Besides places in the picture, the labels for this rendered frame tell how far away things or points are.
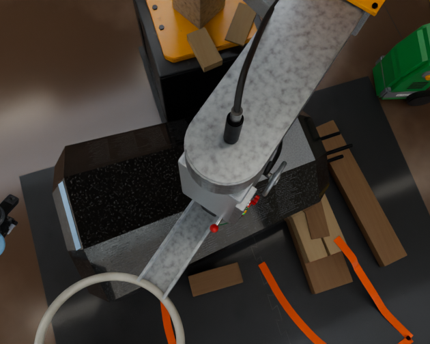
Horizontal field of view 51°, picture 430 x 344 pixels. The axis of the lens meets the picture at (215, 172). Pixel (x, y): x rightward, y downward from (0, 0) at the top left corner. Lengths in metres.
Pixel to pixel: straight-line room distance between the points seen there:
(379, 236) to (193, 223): 1.49
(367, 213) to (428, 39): 1.07
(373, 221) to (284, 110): 1.81
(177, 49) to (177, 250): 1.05
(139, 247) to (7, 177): 1.30
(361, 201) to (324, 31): 1.74
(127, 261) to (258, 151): 1.10
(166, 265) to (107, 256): 0.43
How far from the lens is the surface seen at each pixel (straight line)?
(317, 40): 1.31
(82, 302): 2.84
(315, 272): 2.76
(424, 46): 2.95
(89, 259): 2.05
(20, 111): 3.22
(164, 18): 2.41
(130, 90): 3.10
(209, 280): 2.64
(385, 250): 2.92
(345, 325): 2.91
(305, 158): 2.10
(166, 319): 2.77
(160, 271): 1.70
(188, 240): 1.71
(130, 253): 2.06
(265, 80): 1.22
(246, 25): 2.36
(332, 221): 2.71
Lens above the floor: 2.78
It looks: 75 degrees down
